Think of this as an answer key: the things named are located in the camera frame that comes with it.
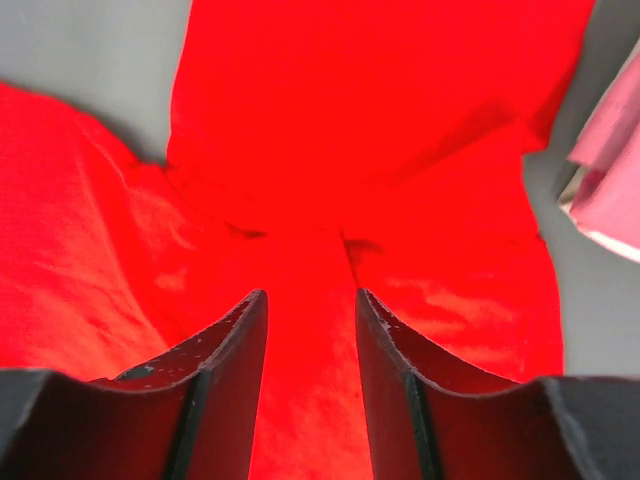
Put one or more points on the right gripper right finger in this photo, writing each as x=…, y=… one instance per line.
x=431, y=415

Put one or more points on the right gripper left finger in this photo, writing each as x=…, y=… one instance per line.
x=186, y=414

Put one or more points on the folded pink t shirt stack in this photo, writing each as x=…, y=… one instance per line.
x=602, y=197

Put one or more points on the red t shirt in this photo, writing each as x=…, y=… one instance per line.
x=317, y=148

